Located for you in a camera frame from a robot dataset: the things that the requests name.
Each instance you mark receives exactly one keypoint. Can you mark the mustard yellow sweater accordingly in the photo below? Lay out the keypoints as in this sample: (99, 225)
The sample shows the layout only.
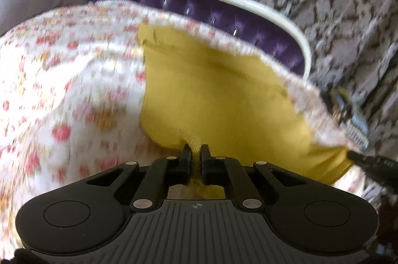
(217, 96)

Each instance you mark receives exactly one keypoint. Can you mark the brown damask curtain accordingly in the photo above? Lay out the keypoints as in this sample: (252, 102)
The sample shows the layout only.
(326, 9)

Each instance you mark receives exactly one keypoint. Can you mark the floral bedspread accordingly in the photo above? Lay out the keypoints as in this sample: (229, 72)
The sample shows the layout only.
(62, 80)

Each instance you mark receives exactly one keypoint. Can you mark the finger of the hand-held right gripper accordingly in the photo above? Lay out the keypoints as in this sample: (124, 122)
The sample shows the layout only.
(377, 167)

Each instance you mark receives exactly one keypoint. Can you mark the striped knitted cloth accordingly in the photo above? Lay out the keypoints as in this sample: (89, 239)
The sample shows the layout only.
(349, 118)

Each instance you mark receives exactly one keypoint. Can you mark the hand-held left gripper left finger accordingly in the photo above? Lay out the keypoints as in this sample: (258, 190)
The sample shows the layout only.
(186, 160)

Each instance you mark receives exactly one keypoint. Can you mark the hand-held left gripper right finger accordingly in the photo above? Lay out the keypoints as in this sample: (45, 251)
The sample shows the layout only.
(205, 160)

